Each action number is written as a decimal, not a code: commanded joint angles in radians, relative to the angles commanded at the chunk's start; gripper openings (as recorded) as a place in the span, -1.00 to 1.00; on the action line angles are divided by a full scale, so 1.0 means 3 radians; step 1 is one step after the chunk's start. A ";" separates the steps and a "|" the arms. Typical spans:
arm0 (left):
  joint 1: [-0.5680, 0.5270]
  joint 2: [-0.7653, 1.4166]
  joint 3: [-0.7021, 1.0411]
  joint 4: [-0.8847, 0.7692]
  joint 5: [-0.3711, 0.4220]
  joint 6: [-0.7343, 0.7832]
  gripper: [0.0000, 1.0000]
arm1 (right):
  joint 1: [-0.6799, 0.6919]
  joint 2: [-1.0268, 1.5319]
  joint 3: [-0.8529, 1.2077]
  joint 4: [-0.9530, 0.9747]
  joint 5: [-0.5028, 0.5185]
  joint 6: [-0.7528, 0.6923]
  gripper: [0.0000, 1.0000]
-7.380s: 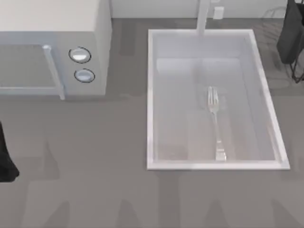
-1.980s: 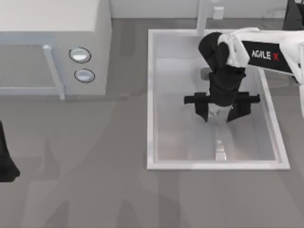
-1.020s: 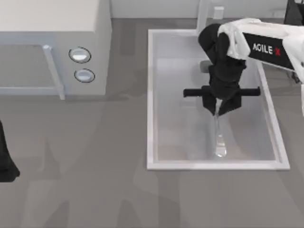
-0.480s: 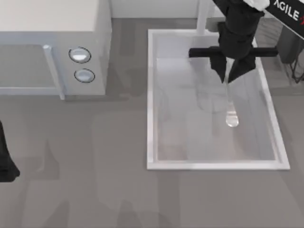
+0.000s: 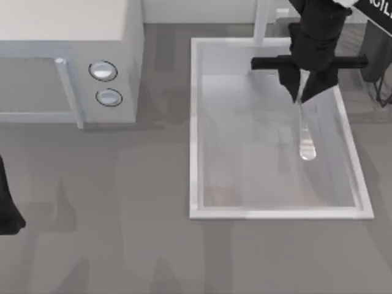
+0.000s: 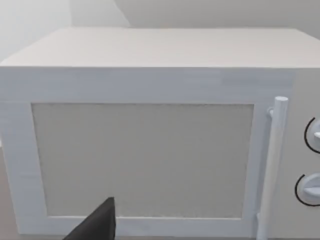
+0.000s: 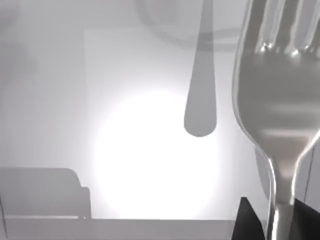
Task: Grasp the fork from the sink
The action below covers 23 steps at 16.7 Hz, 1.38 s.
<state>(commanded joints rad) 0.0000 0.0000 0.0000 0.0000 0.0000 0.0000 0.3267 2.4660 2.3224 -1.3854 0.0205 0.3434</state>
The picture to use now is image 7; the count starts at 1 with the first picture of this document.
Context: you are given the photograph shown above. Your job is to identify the white round plate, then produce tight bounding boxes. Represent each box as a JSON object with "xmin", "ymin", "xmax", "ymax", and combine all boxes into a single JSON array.
[{"xmin": 133, "ymin": 0, "xmax": 242, "ymax": 51}]

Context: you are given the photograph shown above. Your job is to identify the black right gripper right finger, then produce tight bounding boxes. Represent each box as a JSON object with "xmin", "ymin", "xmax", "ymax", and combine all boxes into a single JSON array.
[{"xmin": 290, "ymin": 198, "xmax": 320, "ymax": 240}]

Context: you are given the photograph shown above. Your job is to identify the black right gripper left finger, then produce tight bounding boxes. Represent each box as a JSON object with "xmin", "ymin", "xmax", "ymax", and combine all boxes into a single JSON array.
[{"xmin": 230, "ymin": 196, "xmax": 268, "ymax": 240}]

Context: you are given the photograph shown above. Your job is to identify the silver metal fork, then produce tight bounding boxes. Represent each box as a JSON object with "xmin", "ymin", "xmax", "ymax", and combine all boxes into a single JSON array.
[{"xmin": 231, "ymin": 0, "xmax": 320, "ymax": 240}]

